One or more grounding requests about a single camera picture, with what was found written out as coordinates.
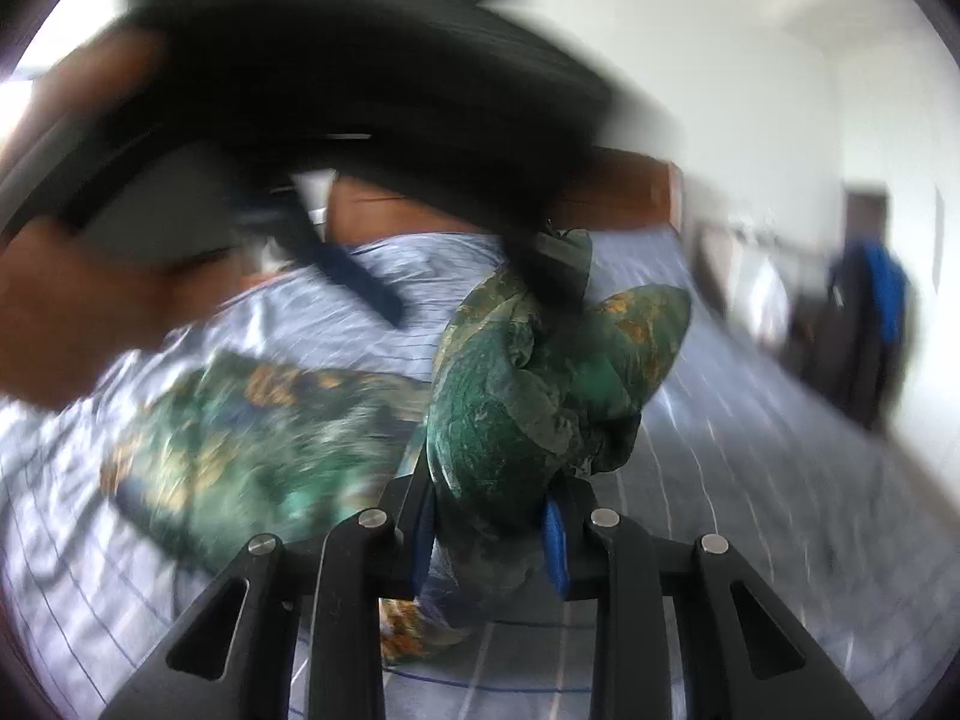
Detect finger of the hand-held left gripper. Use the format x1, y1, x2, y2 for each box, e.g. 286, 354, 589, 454
501, 219, 595, 316
281, 172, 407, 328

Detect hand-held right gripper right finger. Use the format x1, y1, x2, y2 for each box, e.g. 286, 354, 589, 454
544, 480, 875, 720

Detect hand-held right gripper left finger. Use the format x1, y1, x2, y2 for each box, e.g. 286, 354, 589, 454
97, 465, 440, 720

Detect green printed garment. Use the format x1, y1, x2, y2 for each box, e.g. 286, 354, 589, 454
101, 229, 692, 665

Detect blue and black hanging clothes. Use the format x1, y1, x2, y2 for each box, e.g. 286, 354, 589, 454
827, 236, 914, 434

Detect person's left hand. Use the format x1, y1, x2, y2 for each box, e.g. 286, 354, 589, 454
0, 37, 252, 400

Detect wooden headboard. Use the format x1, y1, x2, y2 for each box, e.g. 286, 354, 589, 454
244, 146, 683, 293

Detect light striped bed sheet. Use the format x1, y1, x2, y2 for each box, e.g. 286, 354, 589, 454
0, 229, 938, 720

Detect white hanging cloth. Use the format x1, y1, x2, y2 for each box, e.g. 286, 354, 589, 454
746, 251, 792, 350

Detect dark door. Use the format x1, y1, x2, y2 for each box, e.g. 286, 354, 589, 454
842, 181, 892, 260

